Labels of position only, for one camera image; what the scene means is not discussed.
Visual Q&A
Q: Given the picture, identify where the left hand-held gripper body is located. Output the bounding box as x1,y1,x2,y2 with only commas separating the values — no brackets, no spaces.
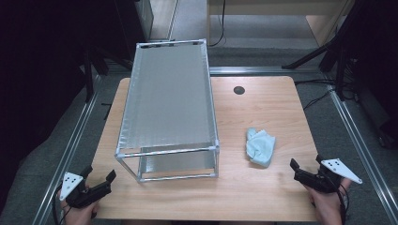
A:
58,172,101,210

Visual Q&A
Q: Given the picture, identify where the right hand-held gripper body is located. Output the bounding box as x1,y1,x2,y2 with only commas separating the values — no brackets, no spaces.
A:
309,157,363,194

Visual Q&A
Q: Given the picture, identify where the light blue cloth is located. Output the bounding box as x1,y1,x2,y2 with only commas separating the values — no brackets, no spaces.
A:
245,127,277,169

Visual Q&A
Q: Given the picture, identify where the silver two-tier shelf rack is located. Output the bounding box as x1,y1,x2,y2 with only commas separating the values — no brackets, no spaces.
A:
115,38,221,184

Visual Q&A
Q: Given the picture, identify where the person's left hand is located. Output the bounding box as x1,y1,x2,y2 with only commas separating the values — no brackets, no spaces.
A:
59,198,100,225

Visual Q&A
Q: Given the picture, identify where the person's right hand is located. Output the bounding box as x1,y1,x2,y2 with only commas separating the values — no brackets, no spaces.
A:
304,177,353,225

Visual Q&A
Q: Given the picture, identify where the black floor tape strip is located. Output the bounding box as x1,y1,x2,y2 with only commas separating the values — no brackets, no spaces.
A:
100,102,113,121

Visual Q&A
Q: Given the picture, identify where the black tripod stand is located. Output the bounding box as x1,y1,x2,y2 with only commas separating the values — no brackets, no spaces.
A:
82,45,144,104
281,0,376,102

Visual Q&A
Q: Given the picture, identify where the dark curtain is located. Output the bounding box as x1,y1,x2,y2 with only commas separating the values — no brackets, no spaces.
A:
0,0,120,214

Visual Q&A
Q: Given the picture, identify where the light wooden desk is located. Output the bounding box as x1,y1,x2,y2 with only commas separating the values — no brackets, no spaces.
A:
206,0,356,47

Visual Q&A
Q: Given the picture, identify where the black computer tower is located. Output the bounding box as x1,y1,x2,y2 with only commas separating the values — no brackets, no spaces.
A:
114,0,154,60

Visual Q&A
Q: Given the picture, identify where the light wooden board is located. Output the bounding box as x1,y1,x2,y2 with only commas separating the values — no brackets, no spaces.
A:
149,0,179,41

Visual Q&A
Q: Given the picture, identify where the metal floor rail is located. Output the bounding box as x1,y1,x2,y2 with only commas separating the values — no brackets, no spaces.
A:
104,64,325,77
31,74,102,225
327,83,398,225

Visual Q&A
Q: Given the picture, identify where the left hand-held gripper cable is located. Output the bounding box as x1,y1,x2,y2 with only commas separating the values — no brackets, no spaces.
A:
51,183,69,225

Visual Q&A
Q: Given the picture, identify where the hand-held gripper cable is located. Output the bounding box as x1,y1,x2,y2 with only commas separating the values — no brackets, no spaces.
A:
334,184,351,225
51,183,69,225

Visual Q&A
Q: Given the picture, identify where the right hand-held gripper cable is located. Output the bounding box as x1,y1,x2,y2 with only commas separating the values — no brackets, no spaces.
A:
334,184,351,225

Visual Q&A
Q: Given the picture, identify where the black floor cable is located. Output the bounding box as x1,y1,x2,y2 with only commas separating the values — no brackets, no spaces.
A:
294,78,337,86
302,90,334,111

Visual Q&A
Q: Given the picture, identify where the black hanging cable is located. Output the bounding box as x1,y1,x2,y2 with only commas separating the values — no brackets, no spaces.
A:
208,0,228,48

